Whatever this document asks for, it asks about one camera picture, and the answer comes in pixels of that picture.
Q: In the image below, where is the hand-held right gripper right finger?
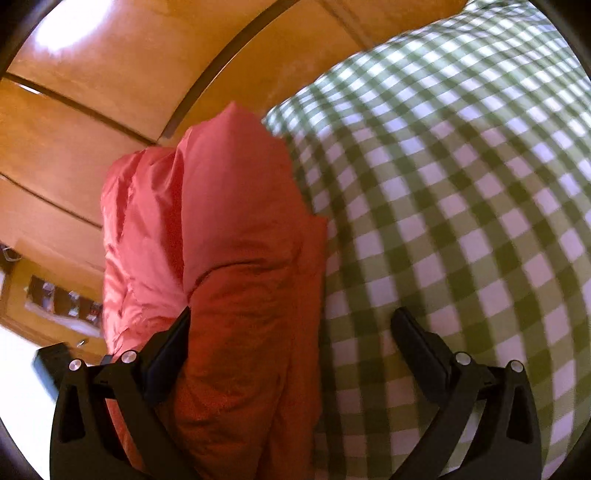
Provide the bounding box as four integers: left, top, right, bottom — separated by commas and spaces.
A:
390, 308, 542, 480

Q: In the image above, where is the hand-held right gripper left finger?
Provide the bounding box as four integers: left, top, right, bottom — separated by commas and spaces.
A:
48, 307, 194, 480

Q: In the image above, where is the orange puffer jacket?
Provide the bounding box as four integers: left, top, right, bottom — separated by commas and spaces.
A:
100, 102, 330, 480

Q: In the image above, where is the wooden shelf unit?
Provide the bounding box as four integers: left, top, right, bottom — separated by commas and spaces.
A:
0, 237, 110, 366

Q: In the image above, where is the green checkered bed sheet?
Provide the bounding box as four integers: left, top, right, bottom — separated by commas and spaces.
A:
262, 0, 591, 480

